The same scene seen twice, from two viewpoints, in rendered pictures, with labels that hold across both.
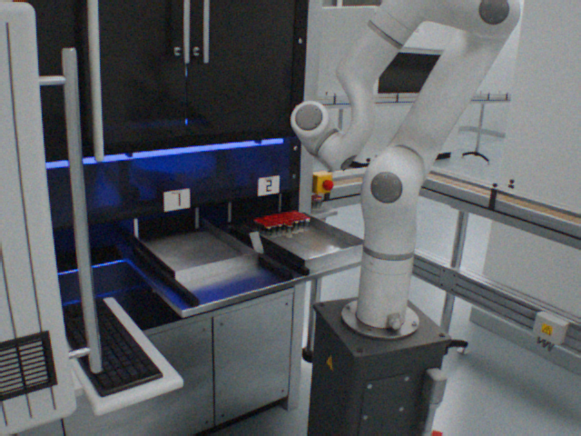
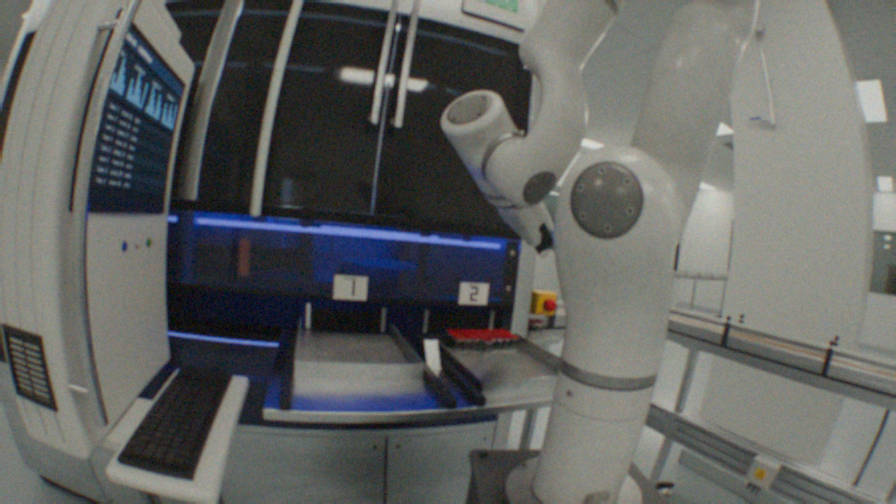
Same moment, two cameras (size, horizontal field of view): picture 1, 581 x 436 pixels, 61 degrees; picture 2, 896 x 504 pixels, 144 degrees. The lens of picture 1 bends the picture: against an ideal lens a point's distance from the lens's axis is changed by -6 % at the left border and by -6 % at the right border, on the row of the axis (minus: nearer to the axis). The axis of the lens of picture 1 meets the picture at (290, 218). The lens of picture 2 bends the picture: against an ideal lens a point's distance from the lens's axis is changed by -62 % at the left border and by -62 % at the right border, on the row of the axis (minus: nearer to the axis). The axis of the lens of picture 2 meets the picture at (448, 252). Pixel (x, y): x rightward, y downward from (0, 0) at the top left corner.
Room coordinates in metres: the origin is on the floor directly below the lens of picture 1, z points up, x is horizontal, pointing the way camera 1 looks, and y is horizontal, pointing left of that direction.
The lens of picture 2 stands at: (0.69, -0.16, 1.18)
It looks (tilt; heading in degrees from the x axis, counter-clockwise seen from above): 3 degrees down; 18
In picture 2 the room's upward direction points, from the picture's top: 6 degrees clockwise
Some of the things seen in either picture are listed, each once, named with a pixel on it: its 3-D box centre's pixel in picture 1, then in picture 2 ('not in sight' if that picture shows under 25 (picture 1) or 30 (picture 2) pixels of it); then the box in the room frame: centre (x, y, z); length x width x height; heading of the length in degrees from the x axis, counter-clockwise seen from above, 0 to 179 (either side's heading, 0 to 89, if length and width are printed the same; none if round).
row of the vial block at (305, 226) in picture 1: (288, 227); (487, 345); (1.63, 0.01, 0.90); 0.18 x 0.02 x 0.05; 128
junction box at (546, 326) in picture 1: (550, 328); (762, 472); (1.72, -1.04, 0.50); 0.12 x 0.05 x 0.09; 38
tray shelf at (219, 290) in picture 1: (251, 252); (427, 366); (1.49, 0.12, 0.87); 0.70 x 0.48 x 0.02; 128
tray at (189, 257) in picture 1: (191, 246); (351, 344); (1.44, 0.29, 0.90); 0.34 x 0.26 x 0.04; 38
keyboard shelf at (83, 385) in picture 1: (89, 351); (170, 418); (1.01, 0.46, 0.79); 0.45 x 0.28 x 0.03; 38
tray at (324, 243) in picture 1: (303, 238); (502, 359); (1.56, -0.05, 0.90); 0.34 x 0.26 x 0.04; 37
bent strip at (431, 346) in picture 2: (266, 249); (439, 362); (1.42, 0.07, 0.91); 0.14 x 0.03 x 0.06; 38
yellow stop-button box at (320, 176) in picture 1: (320, 182); (541, 302); (1.89, -0.10, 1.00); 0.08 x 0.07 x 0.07; 38
